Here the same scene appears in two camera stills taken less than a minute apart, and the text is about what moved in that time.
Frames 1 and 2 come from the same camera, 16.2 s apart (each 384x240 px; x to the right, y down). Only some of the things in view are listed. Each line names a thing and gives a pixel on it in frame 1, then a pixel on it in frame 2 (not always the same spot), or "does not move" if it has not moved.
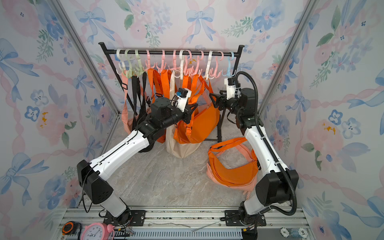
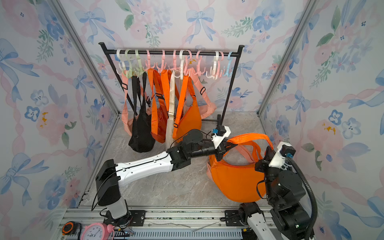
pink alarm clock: [97, 231] does not move
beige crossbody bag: [178, 149] does not move
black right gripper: [222, 100] to [264, 163]
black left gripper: [187, 112] to [220, 150]
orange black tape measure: [71, 227] does not move
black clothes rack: [107, 52] does not move
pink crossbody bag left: [130, 120] does not move
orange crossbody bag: [207, 116] to [239, 183]
